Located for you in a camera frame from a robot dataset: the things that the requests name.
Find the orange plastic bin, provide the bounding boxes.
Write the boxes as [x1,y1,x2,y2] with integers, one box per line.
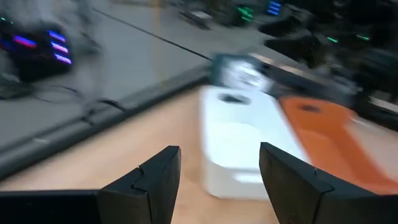
[278,96,398,195]

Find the computer tower green lights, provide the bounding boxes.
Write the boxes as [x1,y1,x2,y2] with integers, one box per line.
[231,4,256,26]

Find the computer tower purple lights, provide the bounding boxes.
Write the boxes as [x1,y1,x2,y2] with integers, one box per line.
[0,18,75,83]

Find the teal plastic bin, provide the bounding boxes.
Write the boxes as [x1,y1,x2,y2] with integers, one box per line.
[211,53,273,94]

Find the computer tower blue lights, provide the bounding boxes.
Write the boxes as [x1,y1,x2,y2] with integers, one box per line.
[266,0,284,17]

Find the white toiletry packet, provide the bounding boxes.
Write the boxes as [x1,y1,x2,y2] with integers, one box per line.
[222,60,270,93]

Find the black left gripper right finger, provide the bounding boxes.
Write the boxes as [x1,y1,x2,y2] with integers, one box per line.
[259,142,398,224]

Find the white plastic bin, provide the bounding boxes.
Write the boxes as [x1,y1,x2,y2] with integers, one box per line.
[200,85,308,200]

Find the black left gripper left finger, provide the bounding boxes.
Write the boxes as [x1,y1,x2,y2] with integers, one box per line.
[98,145,182,224]

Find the black aluminium table frame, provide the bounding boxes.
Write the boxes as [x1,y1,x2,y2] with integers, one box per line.
[0,54,398,181]

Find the white device box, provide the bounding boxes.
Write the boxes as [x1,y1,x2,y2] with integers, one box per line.
[182,9,214,29]

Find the clear grey plastic bin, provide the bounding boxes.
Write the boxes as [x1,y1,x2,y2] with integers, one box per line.
[267,67,358,106]

